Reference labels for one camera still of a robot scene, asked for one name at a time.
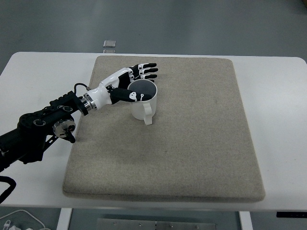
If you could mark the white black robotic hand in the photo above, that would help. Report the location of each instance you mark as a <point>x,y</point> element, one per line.
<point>114,88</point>

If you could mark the white HOME mug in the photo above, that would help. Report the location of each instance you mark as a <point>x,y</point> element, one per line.
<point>144,109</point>

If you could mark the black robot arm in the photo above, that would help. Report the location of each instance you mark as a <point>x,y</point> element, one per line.
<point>37,131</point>

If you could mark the lower metal floor plate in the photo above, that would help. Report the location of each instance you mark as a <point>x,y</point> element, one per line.
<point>109,51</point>

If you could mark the beige felt mat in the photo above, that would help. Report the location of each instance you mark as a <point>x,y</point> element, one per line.
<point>198,148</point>

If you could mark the white table leg left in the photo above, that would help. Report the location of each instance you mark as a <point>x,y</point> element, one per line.
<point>64,219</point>

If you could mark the white table leg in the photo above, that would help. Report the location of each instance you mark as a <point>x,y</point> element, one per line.
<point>64,219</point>
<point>245,220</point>

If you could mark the white table leg right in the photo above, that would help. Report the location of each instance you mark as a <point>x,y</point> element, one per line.
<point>245,220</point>

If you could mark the black table control panel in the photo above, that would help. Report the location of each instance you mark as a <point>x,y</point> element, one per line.
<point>296,215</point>

